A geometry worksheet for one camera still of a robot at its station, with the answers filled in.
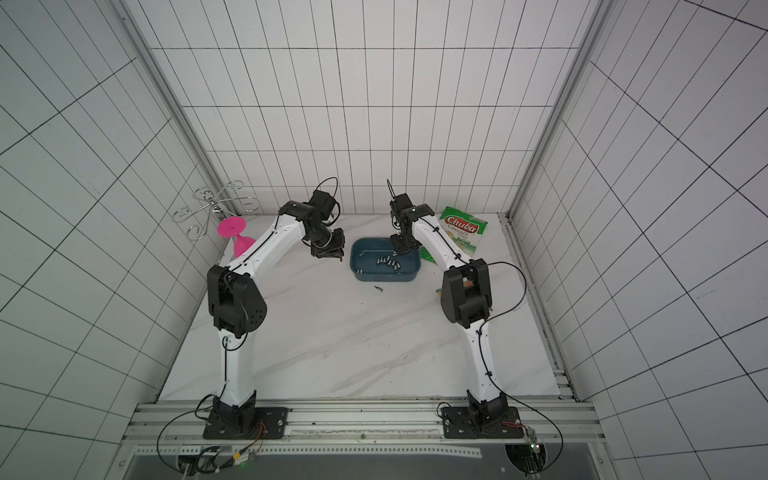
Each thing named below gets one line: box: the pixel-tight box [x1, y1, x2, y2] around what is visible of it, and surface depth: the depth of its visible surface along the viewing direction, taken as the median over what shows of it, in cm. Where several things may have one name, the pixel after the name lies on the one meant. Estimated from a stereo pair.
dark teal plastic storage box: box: [350, 237, 422, 282], surface depth 106 cm
